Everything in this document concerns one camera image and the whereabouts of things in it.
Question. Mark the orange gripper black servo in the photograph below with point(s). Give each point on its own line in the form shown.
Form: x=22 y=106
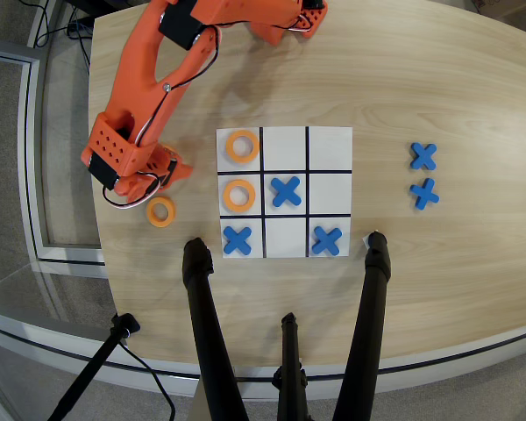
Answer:
x=178 y=170

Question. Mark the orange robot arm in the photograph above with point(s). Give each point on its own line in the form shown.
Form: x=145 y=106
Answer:
x=136 y=87

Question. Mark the blue foam cross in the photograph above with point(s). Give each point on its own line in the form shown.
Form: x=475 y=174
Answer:
x=424 y=156
x=237 y=240
x=424 y=194
x=327 y=241
x=286 y=191

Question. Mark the white tic-tac-toe grid board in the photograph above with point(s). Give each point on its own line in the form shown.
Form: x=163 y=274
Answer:
x=331 y=149

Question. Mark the small white tape piece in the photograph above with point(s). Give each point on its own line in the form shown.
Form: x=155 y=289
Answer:
x=365 y=240

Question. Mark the short black tripod leg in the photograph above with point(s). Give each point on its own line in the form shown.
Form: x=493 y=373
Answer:
x=290 y=351

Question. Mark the thin black stand pole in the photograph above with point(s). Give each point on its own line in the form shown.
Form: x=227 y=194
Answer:
x=92 y=373

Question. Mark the grey metal floor frame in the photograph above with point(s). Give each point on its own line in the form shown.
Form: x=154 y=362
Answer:
x=33 y=175

